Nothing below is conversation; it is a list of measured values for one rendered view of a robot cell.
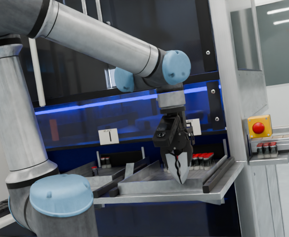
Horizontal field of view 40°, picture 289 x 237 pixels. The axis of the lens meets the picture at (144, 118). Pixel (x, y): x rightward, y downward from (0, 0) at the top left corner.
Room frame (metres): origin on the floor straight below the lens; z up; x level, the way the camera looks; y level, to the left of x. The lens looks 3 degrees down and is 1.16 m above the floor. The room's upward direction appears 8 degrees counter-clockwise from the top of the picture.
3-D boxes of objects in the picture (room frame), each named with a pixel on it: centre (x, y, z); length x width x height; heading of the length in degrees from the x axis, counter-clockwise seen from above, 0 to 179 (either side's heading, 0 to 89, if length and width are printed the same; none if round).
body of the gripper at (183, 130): (1.11, -0.08, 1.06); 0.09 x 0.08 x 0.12; 157
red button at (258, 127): (1.35, -0.38, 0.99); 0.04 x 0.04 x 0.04; 67
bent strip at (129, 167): (1.29, 0.10, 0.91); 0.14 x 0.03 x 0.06; 157
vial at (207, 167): (1.32, -0.19, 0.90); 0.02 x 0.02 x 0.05
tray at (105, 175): (1.51, 0.19, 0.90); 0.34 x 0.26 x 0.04; 157
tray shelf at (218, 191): (1.38, 0.06, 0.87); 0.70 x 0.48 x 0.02; 67
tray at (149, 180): (1.27, -0.08, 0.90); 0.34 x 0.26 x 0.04; 156
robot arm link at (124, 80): (1.03, -0.01, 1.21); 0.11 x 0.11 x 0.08; 34
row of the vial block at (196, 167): (1.37, -0.12, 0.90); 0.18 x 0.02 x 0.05; 66
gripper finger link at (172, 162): (1.11, -0.07, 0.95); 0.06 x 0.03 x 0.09; 157
